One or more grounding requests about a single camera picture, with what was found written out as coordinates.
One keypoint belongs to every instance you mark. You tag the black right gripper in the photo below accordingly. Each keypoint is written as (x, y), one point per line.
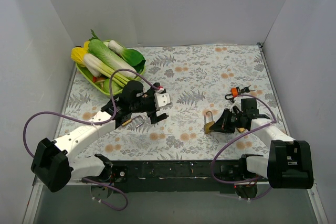
(233, 118)

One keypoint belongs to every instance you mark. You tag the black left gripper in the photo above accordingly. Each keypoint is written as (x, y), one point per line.
(153, 106)

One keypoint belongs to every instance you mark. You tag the large brass padlock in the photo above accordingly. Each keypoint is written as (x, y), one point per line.
(241, 130)

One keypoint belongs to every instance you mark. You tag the long shackle brass padlock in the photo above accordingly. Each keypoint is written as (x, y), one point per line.
(208, 121)

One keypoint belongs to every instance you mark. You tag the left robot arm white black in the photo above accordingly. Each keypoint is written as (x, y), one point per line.
(55, 162)

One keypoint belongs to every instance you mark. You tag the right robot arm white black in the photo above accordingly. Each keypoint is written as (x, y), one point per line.
(289, 163)

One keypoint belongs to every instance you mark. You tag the small brass padlock open shackle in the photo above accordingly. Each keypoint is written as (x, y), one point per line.
(137, 121)

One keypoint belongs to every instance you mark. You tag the green cabbage head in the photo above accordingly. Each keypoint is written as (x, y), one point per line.
(111, 84)

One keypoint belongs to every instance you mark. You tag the floral patterned table mat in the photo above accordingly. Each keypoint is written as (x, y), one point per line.
(197, 79)

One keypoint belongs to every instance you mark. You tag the bok choy dark green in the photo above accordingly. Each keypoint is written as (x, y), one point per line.
(131, 56)

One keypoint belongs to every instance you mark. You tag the brown mushroom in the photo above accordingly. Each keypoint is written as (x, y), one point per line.
(99, 81)

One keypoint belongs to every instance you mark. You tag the napa cabbage green white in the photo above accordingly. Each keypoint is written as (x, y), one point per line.
(107, 56)

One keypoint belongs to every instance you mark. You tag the celery stalk bunch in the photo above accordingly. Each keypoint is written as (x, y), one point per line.
(94, 63)

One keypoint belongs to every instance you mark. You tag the green plastic tray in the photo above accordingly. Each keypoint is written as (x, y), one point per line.
(91, 74)

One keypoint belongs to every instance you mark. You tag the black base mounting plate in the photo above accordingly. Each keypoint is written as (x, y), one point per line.
(181, 176)

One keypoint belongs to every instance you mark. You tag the yellow corn leafy vegetable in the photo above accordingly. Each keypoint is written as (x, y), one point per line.
(78, 53)

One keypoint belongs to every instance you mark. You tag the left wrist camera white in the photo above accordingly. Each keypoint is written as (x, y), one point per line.
(162, 98)

